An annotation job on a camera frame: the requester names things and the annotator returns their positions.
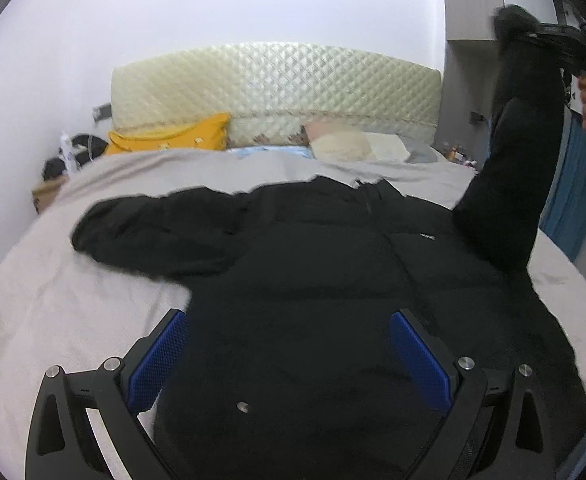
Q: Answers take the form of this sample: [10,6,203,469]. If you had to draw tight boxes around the black puffer jacket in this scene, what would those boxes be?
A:
[70,6,586,479]

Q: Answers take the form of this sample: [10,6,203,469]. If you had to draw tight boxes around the grey wardrobe cabinet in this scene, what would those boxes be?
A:
[435,0,558,164]

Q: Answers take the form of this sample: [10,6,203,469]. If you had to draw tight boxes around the blue curtain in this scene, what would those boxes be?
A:
[540,110,586,262]

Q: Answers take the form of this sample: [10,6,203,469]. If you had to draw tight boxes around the light grey bed cover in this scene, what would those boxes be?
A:
[0,147,586,480]

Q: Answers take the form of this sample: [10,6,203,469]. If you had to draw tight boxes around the bottles on side table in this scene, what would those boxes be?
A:
[442,144,477,169]

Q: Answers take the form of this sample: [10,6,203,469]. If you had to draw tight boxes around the grey pillow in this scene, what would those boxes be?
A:
[402,138,445,164]

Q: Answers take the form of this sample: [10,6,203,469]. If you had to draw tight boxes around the wooden nightstand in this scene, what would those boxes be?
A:
[31,176,69,214]

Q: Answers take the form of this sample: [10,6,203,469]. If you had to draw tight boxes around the cream beige pillow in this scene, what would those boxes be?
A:
[302,122,410,162]

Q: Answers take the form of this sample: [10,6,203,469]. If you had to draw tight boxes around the white spray bottle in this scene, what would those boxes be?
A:
[60,132,79,176]

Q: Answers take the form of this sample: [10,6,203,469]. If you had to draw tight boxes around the light blue bed sheet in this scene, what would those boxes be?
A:
[227,145,314,159]

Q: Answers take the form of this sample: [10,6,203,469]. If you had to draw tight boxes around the black bag on nightstand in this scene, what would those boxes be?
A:
[41,133,107,181]

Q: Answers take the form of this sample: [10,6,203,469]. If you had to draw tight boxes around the cream quilted headboard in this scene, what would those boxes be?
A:
[110,42,442,148]

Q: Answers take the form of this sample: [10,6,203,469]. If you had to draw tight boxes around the yellow pillow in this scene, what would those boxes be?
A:
[104,113,231,156]

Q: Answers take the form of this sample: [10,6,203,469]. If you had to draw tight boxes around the wall power socket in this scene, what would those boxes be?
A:
[92,103,113,122]

